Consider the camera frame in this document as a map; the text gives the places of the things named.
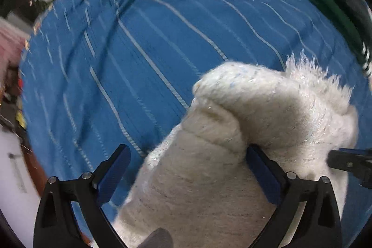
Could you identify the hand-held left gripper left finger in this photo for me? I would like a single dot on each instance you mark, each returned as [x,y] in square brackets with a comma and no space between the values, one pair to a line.
[113,173]

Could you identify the blue striped plaid bedsheet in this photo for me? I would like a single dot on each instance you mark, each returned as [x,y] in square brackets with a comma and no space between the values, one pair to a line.
[145,18]

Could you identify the folded dark green garment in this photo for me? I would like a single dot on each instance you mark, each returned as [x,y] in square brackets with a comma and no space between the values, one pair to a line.
[322,1]

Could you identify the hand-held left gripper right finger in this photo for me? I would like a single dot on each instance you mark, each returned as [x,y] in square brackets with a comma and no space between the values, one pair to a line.
[261,175]

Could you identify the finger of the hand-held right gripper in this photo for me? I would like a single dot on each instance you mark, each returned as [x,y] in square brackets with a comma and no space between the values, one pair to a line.
[353,162]

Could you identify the white tweed jacket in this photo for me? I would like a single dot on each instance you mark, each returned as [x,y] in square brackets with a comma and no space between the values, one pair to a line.
[232,126]

